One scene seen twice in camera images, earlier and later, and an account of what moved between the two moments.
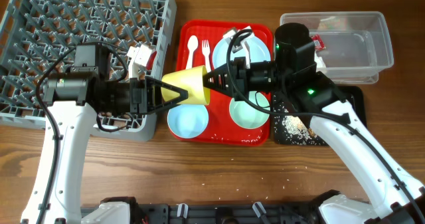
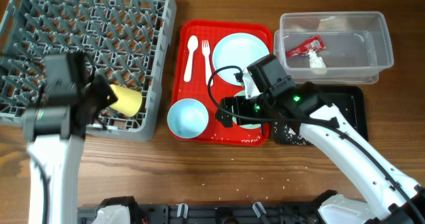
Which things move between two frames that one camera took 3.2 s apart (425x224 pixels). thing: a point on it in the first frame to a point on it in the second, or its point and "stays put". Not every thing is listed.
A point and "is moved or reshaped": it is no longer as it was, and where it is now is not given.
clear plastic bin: [352, 48] stays put
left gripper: [146, 96] to [98, 87]
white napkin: [319, 61] stays put
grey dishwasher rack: [40, 26] stays put
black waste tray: [288, 129] stays put
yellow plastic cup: [189, 79] is moved or reshaped
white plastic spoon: [192, 44] stays put
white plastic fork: [206, 51] stays put
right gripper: [239, 74] to [240, 102]
